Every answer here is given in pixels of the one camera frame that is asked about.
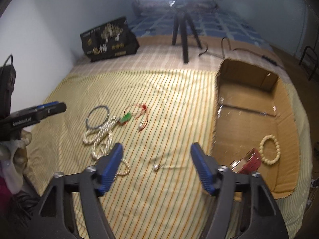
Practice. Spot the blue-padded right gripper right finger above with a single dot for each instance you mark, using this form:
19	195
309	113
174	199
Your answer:
259	214

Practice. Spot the blue patterned blanket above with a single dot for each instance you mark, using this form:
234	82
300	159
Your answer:
220	23

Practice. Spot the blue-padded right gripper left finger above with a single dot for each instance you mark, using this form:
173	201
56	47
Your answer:
54	216

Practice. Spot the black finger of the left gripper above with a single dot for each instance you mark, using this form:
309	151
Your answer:
15	122

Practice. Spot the black tripod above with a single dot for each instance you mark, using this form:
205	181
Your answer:
182	19

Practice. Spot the blue ring bangle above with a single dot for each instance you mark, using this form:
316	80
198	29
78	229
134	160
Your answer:
97	117

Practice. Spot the black printed gift bag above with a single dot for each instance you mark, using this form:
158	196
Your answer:
109	40

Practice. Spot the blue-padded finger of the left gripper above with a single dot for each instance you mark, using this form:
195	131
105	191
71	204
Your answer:
46	105

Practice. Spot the cardboard box tray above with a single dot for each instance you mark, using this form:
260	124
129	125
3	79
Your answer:
251	103

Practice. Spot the black clothes rack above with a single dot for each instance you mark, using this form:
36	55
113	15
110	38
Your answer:
309	62

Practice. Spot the small pearl pendant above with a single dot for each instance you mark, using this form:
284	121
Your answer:
161	167

